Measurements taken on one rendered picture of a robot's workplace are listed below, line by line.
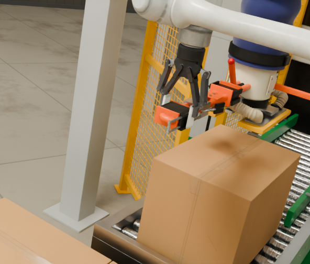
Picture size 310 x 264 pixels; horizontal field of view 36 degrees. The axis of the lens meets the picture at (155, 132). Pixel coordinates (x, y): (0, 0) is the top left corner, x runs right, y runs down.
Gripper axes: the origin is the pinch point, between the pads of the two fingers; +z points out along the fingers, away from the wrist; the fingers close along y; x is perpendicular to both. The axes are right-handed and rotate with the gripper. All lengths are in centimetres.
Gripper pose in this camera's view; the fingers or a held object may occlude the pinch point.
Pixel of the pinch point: (177, 113)
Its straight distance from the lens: 139.0
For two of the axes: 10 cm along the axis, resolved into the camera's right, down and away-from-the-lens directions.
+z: -1.8, 9.1, 3.7
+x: -5.3, 2.2, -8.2
